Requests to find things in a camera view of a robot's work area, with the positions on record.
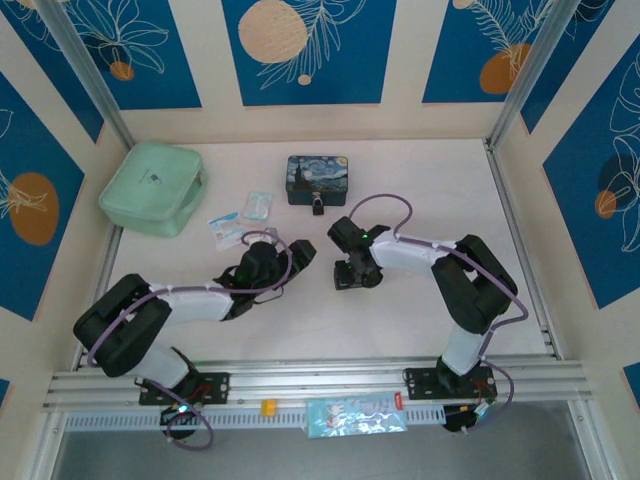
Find starry night print tin box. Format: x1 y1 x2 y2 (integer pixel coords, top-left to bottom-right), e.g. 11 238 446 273
286 154 351 207

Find white blue printed packet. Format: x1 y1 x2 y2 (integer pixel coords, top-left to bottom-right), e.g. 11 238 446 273
207 212 246 251

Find clear blue wipe packet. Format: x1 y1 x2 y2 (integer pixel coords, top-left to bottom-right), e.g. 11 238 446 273
239 189 274 226

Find mint green zip pouch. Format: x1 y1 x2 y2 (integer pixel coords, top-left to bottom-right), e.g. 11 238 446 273
98 139 209 239

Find left black controller with LED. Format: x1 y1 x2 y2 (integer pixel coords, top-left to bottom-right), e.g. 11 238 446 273
159 402 201 442

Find black controller with led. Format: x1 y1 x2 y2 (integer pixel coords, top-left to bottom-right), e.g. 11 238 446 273
159 402 201 442
442 402 494 435

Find blue cartoon tissue packet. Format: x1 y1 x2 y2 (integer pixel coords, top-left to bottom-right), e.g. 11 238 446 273
304 392 409 440

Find right black controller with LED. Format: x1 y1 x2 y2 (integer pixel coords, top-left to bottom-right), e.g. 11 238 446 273
442 402 494 435

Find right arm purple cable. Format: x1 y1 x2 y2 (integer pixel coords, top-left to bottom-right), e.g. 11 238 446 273
348 193 530 436

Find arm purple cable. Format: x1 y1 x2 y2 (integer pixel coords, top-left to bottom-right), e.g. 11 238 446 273
87 229 294 451
348 193 530 436

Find aluminium mounting rail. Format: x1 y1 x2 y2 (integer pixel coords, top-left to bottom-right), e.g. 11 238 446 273
42 357 596 414

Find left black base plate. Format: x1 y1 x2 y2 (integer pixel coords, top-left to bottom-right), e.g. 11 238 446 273
138 372 231 406

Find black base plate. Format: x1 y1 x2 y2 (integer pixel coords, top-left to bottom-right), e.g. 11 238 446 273
138 372 231 406
403 367 499 401

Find grey slotted cable duct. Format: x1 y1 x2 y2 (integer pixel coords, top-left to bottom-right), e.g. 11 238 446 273
64 407 446 432

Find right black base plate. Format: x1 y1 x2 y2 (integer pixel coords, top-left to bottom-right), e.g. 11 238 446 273
403 367 499 401

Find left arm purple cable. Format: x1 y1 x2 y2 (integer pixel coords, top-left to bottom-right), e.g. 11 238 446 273
87 229 294 451

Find aluminium frame post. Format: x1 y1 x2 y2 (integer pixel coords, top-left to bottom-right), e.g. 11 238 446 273
487 0 576 151
37 0 135 147

